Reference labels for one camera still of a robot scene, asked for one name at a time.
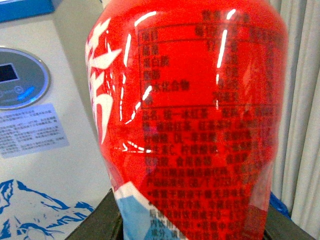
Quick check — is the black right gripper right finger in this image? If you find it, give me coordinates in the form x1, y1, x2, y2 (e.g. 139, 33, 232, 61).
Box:
262, 204, 308, 240

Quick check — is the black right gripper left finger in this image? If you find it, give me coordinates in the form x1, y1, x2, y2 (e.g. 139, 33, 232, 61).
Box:
66, 189, 124, 240

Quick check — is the red iced tea bottle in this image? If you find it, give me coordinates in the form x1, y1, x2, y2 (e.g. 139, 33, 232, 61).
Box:
85, 0, 288, 240

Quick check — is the white blue chest freezer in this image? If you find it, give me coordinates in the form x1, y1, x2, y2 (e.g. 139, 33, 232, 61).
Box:
0, 0, 111, 240

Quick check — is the grey instruction sticker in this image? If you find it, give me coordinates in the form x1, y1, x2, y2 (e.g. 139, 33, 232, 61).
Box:
0, 103, 70, 159

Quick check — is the grey oval control panel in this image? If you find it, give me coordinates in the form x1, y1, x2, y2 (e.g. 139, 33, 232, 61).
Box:
0, 46, 51, 111

